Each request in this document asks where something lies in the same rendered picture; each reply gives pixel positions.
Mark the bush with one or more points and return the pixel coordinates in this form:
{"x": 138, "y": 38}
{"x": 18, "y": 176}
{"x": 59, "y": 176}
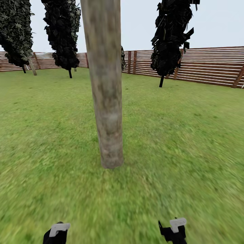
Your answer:
{"x": 123, "y": 64}

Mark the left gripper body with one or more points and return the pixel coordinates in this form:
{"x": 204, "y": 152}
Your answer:
{"x": 58, "y": 239}

